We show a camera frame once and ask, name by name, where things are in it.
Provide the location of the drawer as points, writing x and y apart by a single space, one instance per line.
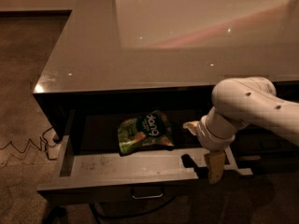
288 90
108 177

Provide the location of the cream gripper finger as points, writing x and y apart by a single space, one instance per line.
215 161
191 126

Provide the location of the green snack bag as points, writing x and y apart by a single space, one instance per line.
147 132

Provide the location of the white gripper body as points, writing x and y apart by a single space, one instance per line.
209 138

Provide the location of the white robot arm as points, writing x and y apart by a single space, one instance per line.
237 103

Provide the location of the dark cabinet with glossy top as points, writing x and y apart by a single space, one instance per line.
121 59

